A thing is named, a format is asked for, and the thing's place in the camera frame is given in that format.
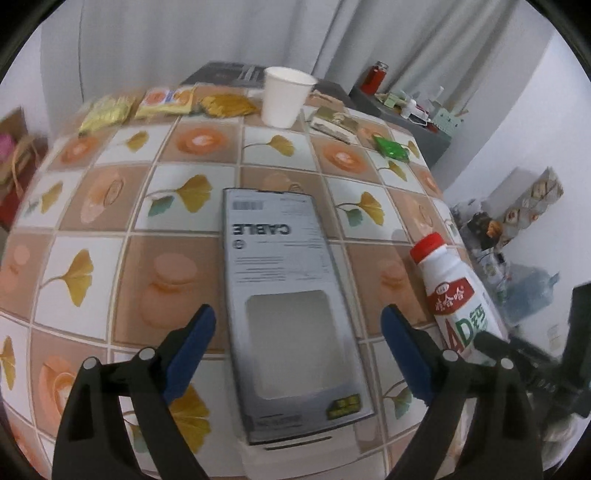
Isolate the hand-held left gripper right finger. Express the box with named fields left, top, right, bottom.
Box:
left=381, top=305, right=544, bottom=480

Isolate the pink plastic wrapper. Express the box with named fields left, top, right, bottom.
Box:
left=0, top=134, right=21, bottom=162

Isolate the dark printed bag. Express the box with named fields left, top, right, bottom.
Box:
left=466, top=215, right=502, bottom=250

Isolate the green packet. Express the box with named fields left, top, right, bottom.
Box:
left=373, top=135, right=411, bottom=161

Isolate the patterned tablecloth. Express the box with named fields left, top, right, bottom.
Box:
left=0, top=85, right=481, bottom=480

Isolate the blue water jug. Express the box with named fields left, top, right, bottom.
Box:
left=501, top=265, right=561, bottom=324

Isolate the patterned cloth roll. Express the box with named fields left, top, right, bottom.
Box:
left=501, top=166, right=565, bottom=245

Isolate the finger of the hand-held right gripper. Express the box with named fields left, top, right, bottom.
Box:
left=473, top=331, right=561, bottom=374

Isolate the grey curtain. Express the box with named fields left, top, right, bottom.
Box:
left=78, top=0, right=515, bottom=109

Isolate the small beige box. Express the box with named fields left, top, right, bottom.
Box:
left=310, top=106, right=358, bottom=144

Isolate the brown paper bag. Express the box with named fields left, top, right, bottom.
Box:
left=0, top=107, right=49, bottom=229

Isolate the white milk bottle red cap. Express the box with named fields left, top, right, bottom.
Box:
left=410, top=233, right=511, bottom=367

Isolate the dark flat box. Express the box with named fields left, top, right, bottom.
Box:
left=181, top=60, right=349, bottom=104

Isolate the grey cabinet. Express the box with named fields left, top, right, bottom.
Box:
left=348, top=85, right=451, bottom=167

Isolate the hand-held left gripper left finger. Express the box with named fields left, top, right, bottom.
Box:
left=52, top=304, right=217, bottom=480

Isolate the orange yellow snack packet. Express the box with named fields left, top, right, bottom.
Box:
left=135, top=87, right=197, bottom=118

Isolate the grey cable box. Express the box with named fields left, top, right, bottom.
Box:
left=223, top=187, right=378, bottom=480

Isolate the red thermos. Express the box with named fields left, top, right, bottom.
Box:
left=360, top=60, right=389, bottom=95

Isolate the gold snack packet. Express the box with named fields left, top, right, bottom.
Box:
left=196, top=92, right=259, bottom=118

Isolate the white paper cup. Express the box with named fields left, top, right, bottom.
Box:
left=261, top=66, right=318, bottom=129

